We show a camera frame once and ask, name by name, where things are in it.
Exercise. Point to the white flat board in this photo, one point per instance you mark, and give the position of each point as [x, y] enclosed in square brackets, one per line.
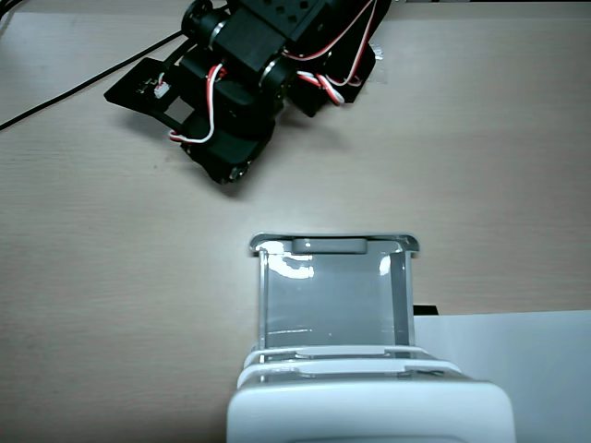
[517, 355]

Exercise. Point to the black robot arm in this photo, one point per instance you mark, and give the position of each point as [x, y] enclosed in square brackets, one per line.
[258, 32]

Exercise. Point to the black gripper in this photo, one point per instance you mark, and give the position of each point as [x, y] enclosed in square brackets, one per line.
[229, 151]

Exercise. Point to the small black block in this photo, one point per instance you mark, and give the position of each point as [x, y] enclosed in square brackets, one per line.
[425, 310]

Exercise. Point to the translucent grey drawer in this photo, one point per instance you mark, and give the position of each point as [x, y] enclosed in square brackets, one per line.
[332, 295]

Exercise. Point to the small white knob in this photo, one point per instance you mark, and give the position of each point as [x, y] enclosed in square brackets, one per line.
[377, 51]

